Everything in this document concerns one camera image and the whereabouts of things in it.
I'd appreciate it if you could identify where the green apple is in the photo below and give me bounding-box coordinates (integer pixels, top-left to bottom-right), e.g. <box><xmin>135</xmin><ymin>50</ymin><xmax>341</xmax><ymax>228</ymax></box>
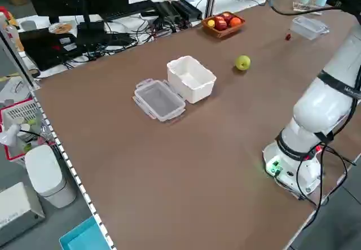
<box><xmin>235</xmin><ymin>55</ymin><xmax>252</xmax><ymax>71</ymax></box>

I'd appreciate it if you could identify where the white plastic box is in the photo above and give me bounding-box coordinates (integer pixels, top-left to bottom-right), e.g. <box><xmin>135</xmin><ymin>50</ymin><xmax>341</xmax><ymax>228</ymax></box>
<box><xmin>166</xmin><ymin>55</ymin><xmax>217</xmax><ymax>104</ymax></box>

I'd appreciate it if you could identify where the teal plastic box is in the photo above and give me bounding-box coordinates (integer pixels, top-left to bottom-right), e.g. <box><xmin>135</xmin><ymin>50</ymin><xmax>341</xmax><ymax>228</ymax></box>
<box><xmin>58</xmin><ymin>215</ymin><xmax>116</xmax><ymax>250</ymax></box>

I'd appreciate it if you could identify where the clear plastic box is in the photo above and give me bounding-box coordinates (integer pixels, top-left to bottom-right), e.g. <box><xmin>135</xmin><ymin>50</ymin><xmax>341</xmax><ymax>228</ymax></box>
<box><xmin>290</xmin><ymin>16</ymin><xmax>331</xmax><ymax>41</ymax></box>

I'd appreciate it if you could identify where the grey metal box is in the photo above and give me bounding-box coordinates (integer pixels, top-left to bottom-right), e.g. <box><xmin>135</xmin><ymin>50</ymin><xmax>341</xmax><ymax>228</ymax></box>
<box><xmin>0</xmin><ymin>182</ymin><xmax>47</xmax><ymax>247</ymax></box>

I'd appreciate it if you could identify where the clear clip-lock lid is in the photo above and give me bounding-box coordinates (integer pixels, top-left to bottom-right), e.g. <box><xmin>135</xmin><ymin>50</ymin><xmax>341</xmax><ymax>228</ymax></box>
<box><xmin>132</xmin><ymin>78</ymin><xmax>187</xmax><ymax>124</ymax></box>

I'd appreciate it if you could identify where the brown fruit basket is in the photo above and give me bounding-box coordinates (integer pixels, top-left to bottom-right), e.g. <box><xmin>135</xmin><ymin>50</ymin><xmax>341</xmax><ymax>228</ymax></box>
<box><xmin>201</xmin><ymin>11</ymin><xmax>246</xmax><ymax>39</ymax></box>

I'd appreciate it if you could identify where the black finned power supply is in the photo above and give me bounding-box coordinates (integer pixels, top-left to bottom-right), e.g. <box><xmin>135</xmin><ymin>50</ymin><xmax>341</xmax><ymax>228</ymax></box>
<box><xmin>171</xmin><ymin>0</ymin><xmax>204</xmax><ymax>20</ymax></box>
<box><xmin>154</xmin><ymin>1</ymin><xmax>182</xmax><ymax>23</ymax></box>

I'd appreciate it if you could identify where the black keyboard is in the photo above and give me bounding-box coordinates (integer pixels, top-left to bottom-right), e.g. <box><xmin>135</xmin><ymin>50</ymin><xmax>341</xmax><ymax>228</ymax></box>
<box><xmin>100</xmin><ymin>0</ymin><xmax>159</xmax><ymax>22</ymax></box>

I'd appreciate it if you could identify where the black monitor stand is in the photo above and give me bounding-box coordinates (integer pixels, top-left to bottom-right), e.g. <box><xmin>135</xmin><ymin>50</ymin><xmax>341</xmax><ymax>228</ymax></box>
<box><xmin>76</xmin><ymin>0</ymin><xmax>107</xmax><ymax>46</ymax></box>

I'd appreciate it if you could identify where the white trash bin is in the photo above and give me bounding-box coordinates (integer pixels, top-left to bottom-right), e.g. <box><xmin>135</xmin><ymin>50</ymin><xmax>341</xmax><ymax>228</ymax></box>
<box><xmin>24</xmin><ymin>144</ymin><xmax>78</xmax><ymax>209</ymax></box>

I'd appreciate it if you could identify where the round white plate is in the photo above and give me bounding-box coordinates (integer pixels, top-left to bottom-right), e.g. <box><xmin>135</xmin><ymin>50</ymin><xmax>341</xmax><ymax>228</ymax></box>
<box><xmin>48</xmin><ymin>22</ymin><xmax>74</xmax><ymax>34</ymax></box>

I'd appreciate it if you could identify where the red-rimmed white basket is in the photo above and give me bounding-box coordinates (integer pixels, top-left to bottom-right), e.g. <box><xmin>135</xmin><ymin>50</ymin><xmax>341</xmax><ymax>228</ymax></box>
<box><xmin>0</xmin><ymin>98</ymin><xmax>56</xmax><ymax>164</ymax></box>

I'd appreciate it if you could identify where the black base cable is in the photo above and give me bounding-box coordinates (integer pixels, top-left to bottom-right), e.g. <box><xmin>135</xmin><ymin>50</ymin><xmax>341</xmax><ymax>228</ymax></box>
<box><xmin>293</xmin><ymin>141</ymin><xmax>356</xmax><ymax>225</ymax></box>

